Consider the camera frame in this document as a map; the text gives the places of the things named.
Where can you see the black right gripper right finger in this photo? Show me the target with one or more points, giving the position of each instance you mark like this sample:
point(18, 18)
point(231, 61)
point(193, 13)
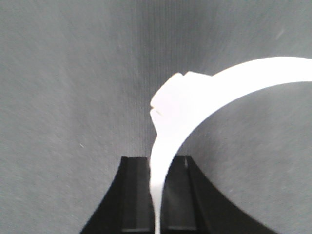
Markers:
point(191, 204)

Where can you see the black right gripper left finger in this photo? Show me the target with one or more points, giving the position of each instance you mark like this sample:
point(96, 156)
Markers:
point(127, 206)

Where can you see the white curved PVC pipe clamp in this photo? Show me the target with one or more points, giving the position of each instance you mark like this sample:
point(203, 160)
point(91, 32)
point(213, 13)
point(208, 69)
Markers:
point(184, 101)

